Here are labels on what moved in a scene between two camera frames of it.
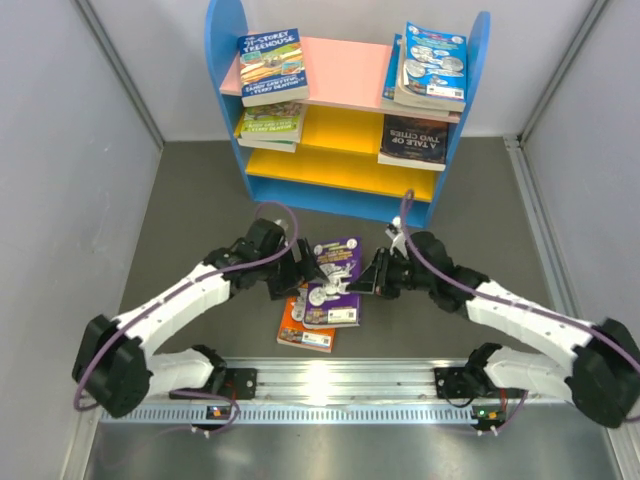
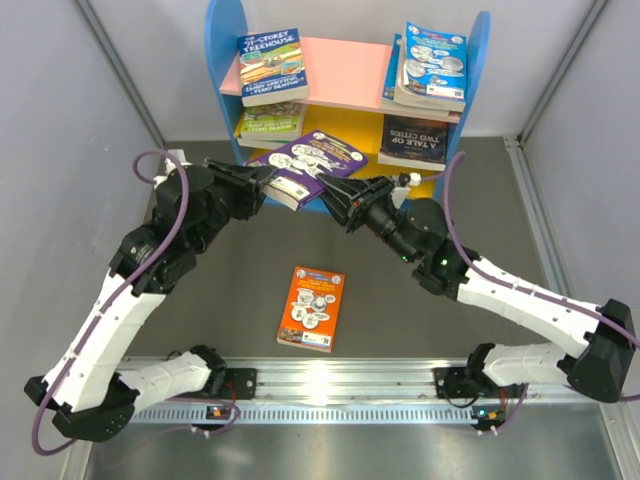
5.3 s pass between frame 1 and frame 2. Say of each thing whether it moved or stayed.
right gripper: moved
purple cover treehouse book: moved
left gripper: moved
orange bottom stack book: stayed
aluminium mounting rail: stayed
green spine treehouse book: stayed
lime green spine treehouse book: stayed
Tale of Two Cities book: stayed
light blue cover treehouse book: stayed
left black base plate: stayed
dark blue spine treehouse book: stayed
